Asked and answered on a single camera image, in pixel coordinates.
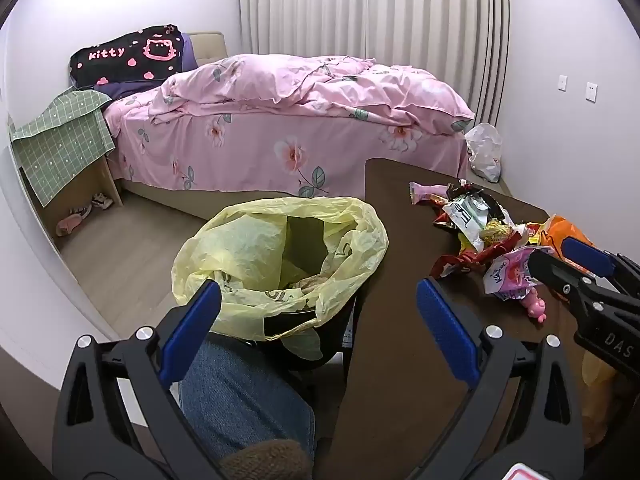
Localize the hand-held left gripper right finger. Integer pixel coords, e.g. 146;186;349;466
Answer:
416;276;586;480

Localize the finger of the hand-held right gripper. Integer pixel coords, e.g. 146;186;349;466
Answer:
560;236;640;291
529;249;608;311

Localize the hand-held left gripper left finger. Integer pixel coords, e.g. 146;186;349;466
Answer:
52;280;226;480

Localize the cartoon print tissue packet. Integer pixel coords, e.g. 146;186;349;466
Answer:
483;245;545;302

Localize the black waste bin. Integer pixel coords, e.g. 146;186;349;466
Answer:
252;287;362;372

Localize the orange snack bag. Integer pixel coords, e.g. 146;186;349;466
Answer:
539;214;597;262

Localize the pink caterpillar toy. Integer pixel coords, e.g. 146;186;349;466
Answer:
519;286;549;322

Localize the yellow snack wrapper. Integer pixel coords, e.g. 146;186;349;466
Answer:
479;219;528;247

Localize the red snack wrapper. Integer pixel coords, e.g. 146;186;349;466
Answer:
429;232;532;282

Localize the person's leg in blue jeans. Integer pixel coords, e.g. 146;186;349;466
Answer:
178;339;317;468

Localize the white green snack wrapper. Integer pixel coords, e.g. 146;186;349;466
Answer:
442;189;505;253

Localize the dark brown snack wrapper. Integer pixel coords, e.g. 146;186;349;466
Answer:
446;179;482;202

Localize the pink snack wrapper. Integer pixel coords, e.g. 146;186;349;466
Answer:
408;181;454;206

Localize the white plastic bag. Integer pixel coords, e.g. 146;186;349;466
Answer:
463;122;503;184

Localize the brown fuzzy cloth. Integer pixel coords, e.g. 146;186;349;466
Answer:
219;438;314;480

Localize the pink shoe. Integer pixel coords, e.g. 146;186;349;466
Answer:
56;204;94;237

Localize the wooden bedside table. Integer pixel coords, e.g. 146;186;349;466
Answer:
17;152;125;252

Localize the bed with pink floral sheet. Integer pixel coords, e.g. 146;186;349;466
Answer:
102;31;507;221

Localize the green checked cloth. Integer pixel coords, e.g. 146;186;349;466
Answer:
8;87;117;207

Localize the pink floral duvet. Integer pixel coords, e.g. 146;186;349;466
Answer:
150;54;476;137

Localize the black Hello Kitty pillow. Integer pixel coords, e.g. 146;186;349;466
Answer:
69;23;187;89

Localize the white pleated curtain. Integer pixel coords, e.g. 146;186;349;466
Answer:
239;0;512;127

